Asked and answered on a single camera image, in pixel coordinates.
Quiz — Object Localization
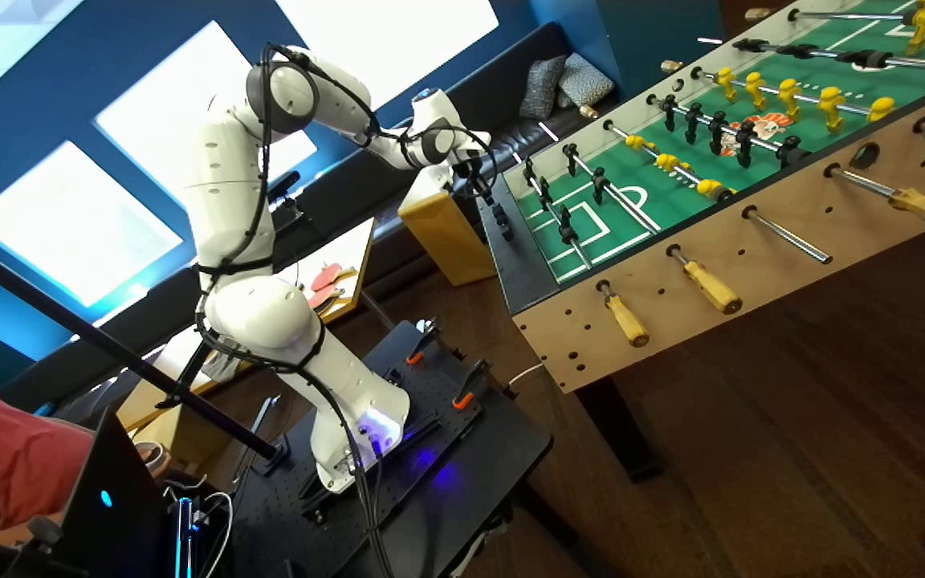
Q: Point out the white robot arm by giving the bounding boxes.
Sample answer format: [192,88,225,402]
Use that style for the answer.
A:
[180,46,492,494]

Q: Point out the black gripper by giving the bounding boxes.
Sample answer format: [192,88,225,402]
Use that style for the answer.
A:
[454,151,498,206]

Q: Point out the yellow wooden box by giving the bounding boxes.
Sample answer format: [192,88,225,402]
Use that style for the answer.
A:
[397,166,493,286]

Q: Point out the wooden foosball table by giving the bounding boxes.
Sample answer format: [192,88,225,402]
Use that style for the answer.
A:
[482,0,925,391]

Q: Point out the grey cushion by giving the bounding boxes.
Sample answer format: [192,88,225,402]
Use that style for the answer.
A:
[516,53,564,120]

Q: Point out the black laptop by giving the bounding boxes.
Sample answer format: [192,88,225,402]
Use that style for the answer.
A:
[52,415,167,578]

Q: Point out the person in red shirt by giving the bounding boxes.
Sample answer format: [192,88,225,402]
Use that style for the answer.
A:
[0,402,92,534]

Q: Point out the yellow rod handle middle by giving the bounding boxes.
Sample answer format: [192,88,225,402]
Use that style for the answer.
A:
[667,244,742,315]

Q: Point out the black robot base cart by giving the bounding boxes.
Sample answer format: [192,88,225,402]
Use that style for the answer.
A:
[231,321,548,578]

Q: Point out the yellow rod handle left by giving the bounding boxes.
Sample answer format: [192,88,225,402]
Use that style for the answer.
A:
[594,278,648,346]

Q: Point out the black score markers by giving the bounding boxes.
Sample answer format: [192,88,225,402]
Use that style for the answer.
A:
[492,206,514,244]

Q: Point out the black camera pole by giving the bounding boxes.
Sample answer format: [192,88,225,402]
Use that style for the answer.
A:
[0,263,288,468]

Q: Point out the black table leg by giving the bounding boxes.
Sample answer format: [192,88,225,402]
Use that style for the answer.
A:
[576,380,663,480]

